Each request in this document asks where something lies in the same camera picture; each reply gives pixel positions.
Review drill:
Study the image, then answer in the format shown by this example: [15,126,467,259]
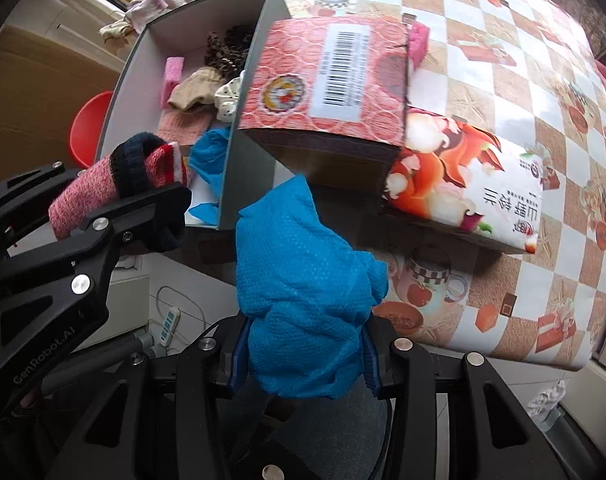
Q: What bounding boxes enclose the brown cardboard sheet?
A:
[0,25,128,196]

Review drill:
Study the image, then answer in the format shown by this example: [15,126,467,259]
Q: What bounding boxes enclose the pink printed carton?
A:
[237,15,544,255]

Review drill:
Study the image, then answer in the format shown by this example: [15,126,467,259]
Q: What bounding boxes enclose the beige knit sock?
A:
[167,67,224,113]

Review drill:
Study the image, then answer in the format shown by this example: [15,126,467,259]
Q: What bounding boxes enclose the checkered printed tablecloth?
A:
[198,0,606,373]

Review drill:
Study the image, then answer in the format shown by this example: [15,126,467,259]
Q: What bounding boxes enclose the blue shoe cover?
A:
[235,175,389,401]
[185,127,234,226]

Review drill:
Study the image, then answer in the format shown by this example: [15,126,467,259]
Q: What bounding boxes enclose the pink sponge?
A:
[408,22,430,68]
[163,56,185,108]

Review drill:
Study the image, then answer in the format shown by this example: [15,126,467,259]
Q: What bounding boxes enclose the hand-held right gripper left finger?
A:
[48,312,256,480]

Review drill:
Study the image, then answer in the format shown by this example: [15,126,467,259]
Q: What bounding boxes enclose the person's grey jeans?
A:
[228,375,389,480]

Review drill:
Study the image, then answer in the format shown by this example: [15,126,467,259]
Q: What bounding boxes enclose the white dotted scrunchie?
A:
[214,72,246,123]

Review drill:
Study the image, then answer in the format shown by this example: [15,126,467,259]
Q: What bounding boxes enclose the grey cardboard box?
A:
[95,0,291,231]

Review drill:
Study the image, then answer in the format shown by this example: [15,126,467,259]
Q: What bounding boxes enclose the pink striped knit glove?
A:
[155,107,219,148]

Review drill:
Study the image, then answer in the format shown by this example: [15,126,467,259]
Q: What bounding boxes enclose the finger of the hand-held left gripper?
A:
[0,183,192,306]
[0,161,84,261]

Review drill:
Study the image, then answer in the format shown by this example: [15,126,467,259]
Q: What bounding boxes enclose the pink marl sock navy band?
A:
[49,132,191,255]

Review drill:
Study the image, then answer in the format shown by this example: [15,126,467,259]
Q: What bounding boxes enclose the white cable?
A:
[155,285,209,331]

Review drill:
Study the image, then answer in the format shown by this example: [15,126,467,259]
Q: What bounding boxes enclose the red plastic chair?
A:
[69,91,114,170]

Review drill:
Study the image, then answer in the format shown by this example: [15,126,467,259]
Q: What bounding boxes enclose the white power strip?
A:
[150,307,184,358]

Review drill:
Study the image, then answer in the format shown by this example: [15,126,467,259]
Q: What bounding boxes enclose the leopard print scrunchie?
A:
[203,25,256,81]

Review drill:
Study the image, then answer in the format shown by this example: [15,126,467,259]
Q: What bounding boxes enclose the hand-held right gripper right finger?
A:
[358,310,569,480]

